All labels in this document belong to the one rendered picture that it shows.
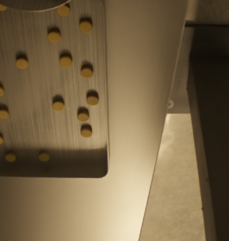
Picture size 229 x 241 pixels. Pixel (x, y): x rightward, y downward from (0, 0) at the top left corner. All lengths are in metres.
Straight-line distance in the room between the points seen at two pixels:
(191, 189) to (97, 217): 1.20
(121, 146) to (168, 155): 1.14
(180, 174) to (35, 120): 1.26
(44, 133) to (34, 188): 0.09
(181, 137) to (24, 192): 1.07
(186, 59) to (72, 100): 0.95
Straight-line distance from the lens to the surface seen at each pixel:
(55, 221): 0.60
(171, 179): 1.72
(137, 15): 0.41
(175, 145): 1.61
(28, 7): 0.32
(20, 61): 0.44
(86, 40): 0.43
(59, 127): 0.49
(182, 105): 1.49
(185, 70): 1.41
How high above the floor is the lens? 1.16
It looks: 49 degrees down
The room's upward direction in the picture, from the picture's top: 178 degrees counter-clockwise
